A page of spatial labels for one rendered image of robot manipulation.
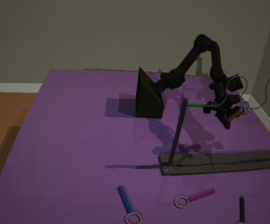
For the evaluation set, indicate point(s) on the blue handle with grey loop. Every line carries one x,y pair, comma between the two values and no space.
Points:
128,207

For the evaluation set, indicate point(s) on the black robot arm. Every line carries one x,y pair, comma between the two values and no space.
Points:
175,78

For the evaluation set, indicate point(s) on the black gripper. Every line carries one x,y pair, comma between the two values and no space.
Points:
222,112

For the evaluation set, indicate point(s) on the grey loop with purple handle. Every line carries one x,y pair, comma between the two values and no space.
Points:
194,198

